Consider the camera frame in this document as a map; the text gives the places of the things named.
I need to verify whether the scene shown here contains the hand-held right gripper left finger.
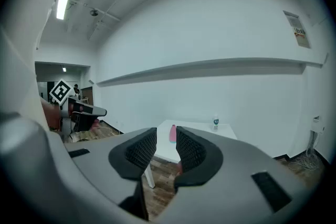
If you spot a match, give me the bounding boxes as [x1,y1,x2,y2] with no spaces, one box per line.
[62,127,158,221]

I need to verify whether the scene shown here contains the bundle of white cables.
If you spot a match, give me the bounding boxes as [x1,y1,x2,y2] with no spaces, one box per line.
[287,131,328,172]

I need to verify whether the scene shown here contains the brown wooden door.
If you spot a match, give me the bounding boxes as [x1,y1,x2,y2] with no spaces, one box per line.
[80,86,94,106]

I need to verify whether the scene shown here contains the person's left forearm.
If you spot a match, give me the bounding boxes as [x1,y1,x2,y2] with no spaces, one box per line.
[40,98,62,131]

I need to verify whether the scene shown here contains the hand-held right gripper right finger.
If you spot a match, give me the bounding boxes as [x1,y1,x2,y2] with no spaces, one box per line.
[157,125,314,224]

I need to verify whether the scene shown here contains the pink vase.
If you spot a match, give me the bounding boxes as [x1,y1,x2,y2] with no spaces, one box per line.
[169,124,177,144]

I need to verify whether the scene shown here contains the person's beige shirt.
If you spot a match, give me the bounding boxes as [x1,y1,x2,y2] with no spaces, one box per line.
[0,25,50,131]

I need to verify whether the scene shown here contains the wall notice panel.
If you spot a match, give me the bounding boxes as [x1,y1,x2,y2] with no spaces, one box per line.
[282,10,312,49]

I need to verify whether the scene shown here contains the white wall socket box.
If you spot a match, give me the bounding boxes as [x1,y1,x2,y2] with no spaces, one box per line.
[311,115,326,134]

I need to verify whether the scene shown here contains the small white bottle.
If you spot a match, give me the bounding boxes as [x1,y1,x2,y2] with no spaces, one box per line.
[211,113,221,132]

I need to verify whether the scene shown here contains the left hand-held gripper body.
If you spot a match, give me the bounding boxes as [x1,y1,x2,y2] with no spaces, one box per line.
[49,78,100,140]

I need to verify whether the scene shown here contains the white table leg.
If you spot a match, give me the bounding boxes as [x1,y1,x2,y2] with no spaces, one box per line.
[144,162,156,189]

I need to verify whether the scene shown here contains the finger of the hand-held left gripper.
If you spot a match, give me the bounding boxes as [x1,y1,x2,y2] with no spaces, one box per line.
[72,101,108,117]

